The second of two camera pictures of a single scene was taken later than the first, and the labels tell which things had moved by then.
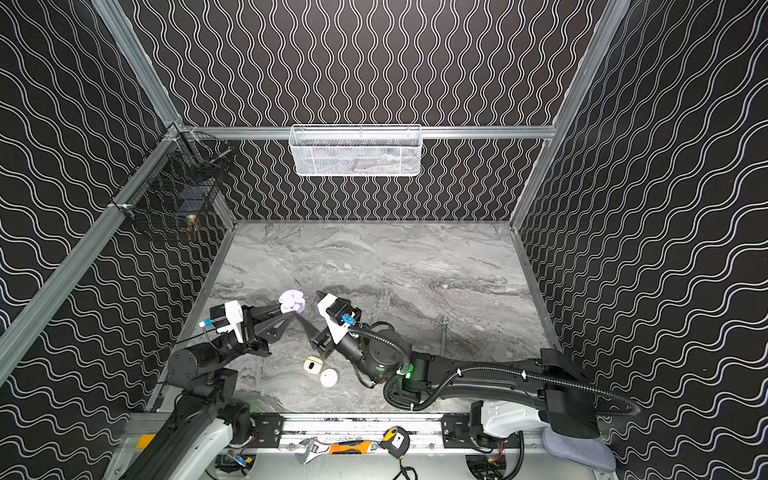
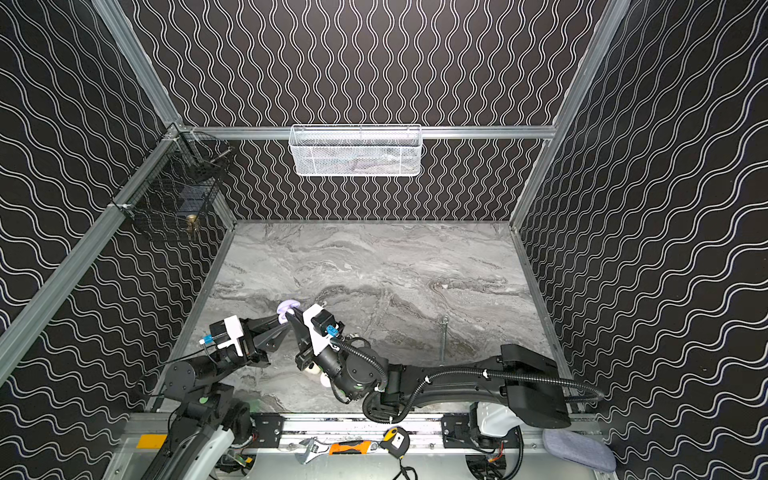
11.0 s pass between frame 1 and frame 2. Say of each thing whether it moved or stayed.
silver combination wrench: stayed
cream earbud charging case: stayed
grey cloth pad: stayed
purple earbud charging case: moved
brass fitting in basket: stayed
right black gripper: moved
